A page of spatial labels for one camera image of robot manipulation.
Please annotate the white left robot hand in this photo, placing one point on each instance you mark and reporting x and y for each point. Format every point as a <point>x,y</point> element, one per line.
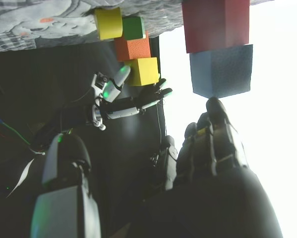
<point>212,198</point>

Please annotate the large yellow cube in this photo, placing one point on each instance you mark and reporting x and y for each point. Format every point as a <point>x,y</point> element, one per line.
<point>145,70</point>

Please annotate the light blue cube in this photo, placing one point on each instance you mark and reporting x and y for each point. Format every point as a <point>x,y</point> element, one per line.
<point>220,72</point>

